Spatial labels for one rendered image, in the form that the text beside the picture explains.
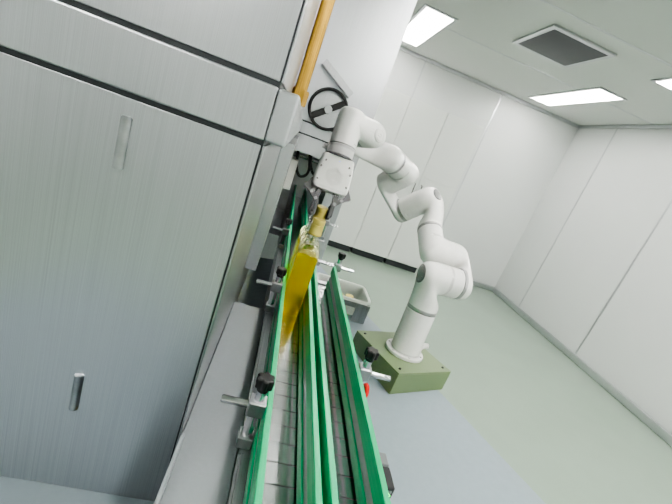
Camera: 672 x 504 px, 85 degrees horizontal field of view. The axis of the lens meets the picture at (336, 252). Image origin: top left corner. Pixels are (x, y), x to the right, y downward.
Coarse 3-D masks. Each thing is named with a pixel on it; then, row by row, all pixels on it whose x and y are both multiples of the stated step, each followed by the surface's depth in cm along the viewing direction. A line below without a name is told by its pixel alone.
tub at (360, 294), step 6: (318, 276) 149; (324, 276) 153; (342, 282) 155; (348, 282) 155; (342, 288) 156; (348, 288) 156; (354, 288) 156; (360, 288) 156; (354, 294) 157; (360, 294) 156; (366, 294) 149; (354, 300) 140; (360, 300) 141; (366, 300) 146
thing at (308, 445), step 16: (304, 192) 260; (304, 208) 212; (304, 224) 179; (304, 304) 103; (304, 320) 94; (304, 336) 87; (304, 352) 81; (304, 368) 76; (304, 384) 71; (304, 400) 67; (304, 416) 64; (304, 432) 60; (304, 448) 57; (304, 464) 55; (320, 464) 50; (304, 480) 52; (320, 480) 47; (304, 496) 50; (320, 496) 45
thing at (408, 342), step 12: (408, 312) 114; (408, 324) 114; (420, 324) 113; (396, 336) 117; (408, 336) 114; (420, 336) 114; (396, 348) 116; (408, 348) 114; (420, 348) 116; (408, 360) 114; (420, 360) 116
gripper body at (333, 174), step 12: (324, 156) 98; (336, 156) 98; (324, 168) 98; (336, 168) 99; (348, 168) 99; (312, 180) 99; (324, 180) 98; (336, 180) 99; (348, 180) 100; (336, 192) 99
